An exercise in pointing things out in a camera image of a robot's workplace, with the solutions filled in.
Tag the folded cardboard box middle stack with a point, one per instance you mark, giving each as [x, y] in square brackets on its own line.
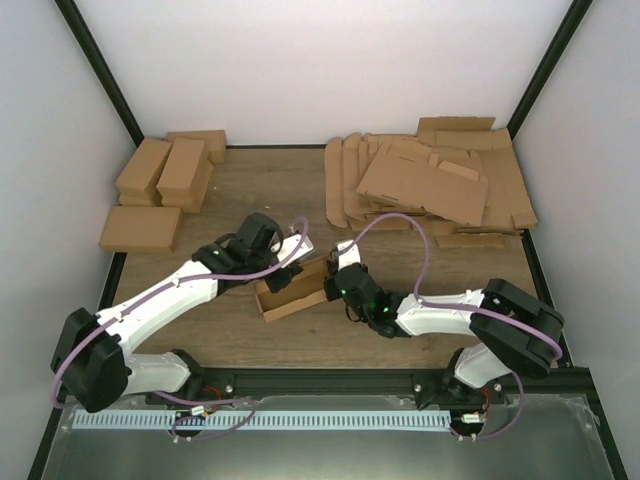
[186, 175]

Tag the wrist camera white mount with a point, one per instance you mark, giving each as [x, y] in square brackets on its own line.
[292, 249]
[343, 254]

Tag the stack of flat cardboard blanks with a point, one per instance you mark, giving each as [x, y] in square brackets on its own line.
[457, 177]

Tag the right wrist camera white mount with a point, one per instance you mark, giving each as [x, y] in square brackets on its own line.
[343, 254]

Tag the black aluminium frame rail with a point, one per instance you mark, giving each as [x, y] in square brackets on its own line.
[425, 386]

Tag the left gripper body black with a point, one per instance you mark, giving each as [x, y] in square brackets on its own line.
[275, 284]

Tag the folded cardboard box left stack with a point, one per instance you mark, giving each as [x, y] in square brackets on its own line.
[137, 183]

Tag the flat folded cardboard box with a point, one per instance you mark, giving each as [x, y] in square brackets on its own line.
[134, 229]

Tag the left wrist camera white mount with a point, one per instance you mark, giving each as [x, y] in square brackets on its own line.
[292, 249]

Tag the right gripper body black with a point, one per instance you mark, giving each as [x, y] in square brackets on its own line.
[332, 293]

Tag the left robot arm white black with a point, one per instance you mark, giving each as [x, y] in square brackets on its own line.
[96, 359]

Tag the light blue slotted cable duct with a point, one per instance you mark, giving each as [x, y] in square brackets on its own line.
[400, 420]

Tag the folded cardboard box stack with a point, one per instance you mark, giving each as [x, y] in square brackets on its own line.
[186, 175]
[137, 183]

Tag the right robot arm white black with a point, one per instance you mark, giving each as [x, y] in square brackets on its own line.
[517, 333]

